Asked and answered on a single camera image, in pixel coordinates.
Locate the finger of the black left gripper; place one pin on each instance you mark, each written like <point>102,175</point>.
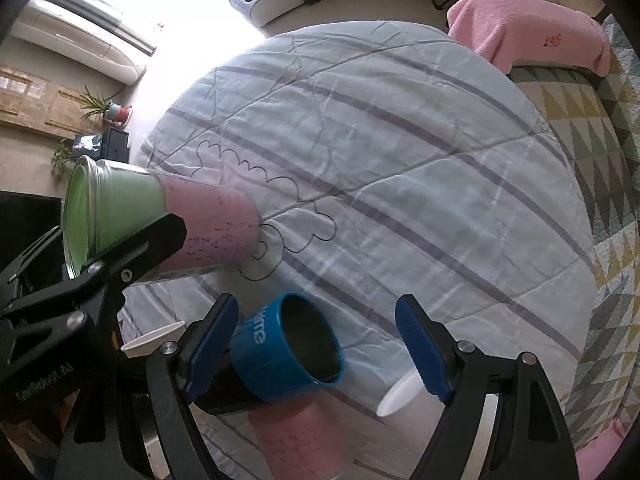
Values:
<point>54,339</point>

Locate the black tv screen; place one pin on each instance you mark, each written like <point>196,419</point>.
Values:
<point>24,219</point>

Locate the light blue striped cloth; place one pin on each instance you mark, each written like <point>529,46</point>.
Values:
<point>385,159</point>

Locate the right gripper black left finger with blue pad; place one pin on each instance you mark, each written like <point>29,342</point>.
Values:
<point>176,374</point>

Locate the pink and green cup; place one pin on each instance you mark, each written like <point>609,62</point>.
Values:
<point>107,201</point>

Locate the white air conditioner unit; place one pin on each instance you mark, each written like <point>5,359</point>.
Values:
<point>99,34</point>

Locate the pink towel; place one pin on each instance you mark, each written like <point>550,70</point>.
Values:
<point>509,32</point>

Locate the patterned triangle quilt sofa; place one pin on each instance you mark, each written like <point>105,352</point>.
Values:
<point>597,122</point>

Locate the potted plant red pot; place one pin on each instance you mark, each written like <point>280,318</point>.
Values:
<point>96,105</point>

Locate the blue cup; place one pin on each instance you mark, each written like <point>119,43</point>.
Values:
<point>285,349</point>

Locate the pink translucent cup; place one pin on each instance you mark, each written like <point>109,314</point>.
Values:
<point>298,440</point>

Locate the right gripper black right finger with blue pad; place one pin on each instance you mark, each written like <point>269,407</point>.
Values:
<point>501,417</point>

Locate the black small cabinet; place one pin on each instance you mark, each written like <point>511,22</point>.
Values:
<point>111,145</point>

